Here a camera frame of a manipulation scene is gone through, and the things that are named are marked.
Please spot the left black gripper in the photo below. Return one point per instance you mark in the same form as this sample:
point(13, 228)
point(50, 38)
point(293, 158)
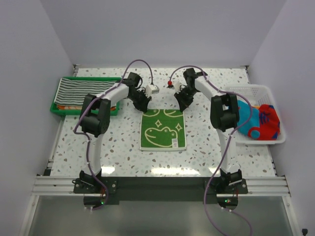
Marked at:
point(143, 105)

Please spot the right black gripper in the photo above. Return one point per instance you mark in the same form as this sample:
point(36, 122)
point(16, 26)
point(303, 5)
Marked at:
point(182, 103)

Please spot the green frog pattern towel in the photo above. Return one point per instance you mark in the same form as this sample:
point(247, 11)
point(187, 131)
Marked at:
point(162, 130)

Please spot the green white striped towel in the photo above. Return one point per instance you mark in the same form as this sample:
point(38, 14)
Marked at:
point(72, 91)

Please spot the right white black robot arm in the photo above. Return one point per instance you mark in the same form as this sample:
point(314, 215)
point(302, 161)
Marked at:
point(224, 117)

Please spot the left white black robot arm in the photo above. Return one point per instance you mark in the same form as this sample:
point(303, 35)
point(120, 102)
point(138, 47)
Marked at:
point(95, 117)

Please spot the orange folded cartoon towel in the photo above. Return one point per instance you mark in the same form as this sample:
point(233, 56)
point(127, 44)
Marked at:
point(69, 108)

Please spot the red blue patterned towel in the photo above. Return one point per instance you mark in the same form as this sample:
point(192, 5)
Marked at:
point(264, 124)

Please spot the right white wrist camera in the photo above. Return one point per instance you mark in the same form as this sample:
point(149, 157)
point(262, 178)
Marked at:
point(177, 86)

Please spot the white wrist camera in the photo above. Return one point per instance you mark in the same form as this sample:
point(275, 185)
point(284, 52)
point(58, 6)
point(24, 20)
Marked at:
point(151, 89)
point(177, 86)

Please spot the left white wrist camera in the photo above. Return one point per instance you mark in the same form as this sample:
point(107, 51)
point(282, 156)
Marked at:
point(151, 89)

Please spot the black mounting base plate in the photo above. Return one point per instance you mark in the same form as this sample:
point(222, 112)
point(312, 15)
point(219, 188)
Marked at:
point(156, 189)

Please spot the aluminium frame rail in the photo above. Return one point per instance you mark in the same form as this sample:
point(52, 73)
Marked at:
point(62, 186)

